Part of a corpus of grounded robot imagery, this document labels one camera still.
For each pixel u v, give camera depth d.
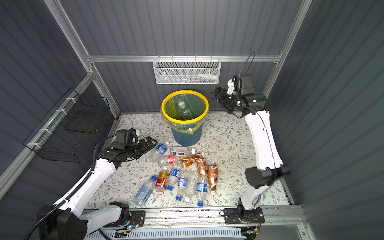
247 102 0.46
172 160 0.89
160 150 0.94
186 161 0.88
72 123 0.77
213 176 0.83
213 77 0.87
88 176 0.47
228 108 0.60
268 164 0.43
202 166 0.87
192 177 0.82
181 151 0.94
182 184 0.79
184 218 0.75
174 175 0.83
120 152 0.57
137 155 0.70
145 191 0.78
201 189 0.77
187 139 1.05
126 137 0.61
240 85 0.52
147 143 0.72
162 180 0.81
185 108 0.97
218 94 0.62
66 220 0.38
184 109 0.97
